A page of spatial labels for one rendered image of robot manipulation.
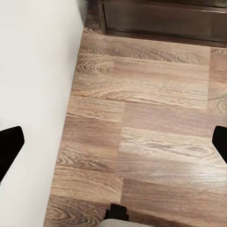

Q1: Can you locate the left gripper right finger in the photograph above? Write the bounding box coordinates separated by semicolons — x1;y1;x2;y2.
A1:
212;126;227;164

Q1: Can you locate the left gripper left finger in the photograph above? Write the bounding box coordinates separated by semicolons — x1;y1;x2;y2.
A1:
0;126;25;183

